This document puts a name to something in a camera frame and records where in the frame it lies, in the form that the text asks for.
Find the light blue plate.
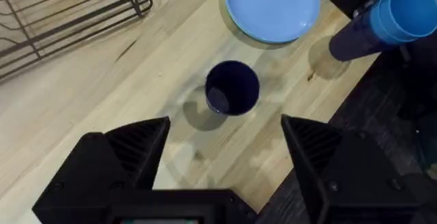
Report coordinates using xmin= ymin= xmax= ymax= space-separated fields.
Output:
xmin=223 ymin=0 xmax=322 ymax=44

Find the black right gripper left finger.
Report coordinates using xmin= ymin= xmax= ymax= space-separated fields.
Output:
xmin=32 ymin=116 xmax=171 ymax=224

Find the dark purple cup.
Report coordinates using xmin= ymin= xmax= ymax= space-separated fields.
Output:
xmin=328 ymin=12 xmax=393 ymax=63

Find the light blue cup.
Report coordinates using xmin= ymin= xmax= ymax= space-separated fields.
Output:
xmin=369 ymin=0 xmax=437 ymax=44

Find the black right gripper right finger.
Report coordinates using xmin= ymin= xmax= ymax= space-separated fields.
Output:
xmin=281 ymin=113 xmax=425 ymax=224

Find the black wire dish rack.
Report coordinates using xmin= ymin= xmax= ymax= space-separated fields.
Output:
xmin=0 ymin=0 xmax=158 ymax=81

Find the dark navy cup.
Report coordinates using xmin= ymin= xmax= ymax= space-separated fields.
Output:
xmin=204 ymin=59 xmax=261 ymax=117

